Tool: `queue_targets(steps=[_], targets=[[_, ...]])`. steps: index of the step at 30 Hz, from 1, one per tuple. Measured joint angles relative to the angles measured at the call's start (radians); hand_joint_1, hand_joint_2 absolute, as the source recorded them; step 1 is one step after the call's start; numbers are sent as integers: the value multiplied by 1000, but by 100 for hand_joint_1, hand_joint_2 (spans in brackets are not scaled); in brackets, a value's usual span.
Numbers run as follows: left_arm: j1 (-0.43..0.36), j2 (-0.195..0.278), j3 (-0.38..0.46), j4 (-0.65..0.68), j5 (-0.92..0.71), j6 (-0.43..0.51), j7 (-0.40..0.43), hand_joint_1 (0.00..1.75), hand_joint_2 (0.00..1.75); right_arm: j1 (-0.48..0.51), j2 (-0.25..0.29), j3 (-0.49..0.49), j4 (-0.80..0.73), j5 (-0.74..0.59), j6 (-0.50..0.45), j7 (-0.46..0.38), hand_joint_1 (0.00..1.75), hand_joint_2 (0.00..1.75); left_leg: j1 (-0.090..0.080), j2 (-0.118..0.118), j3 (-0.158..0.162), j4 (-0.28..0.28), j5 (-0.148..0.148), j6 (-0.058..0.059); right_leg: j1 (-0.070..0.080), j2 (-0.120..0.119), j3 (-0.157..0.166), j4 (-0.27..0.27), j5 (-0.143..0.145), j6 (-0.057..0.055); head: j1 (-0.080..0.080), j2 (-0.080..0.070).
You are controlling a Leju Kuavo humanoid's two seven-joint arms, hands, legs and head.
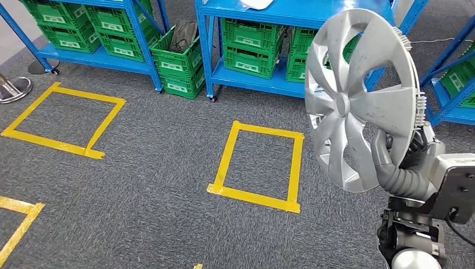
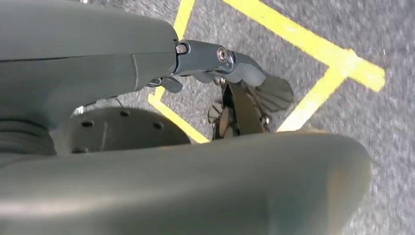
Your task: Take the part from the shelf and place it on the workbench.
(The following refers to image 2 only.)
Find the yellow floor tape rectangle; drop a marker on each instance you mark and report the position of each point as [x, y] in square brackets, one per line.
[324, 52]

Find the grey robot hip housing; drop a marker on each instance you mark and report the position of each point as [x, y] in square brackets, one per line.
[129, 133]

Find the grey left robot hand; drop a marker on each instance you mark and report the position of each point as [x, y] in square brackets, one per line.
[81, 65]

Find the black robot foot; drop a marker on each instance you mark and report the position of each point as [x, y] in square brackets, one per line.
[275, 94]

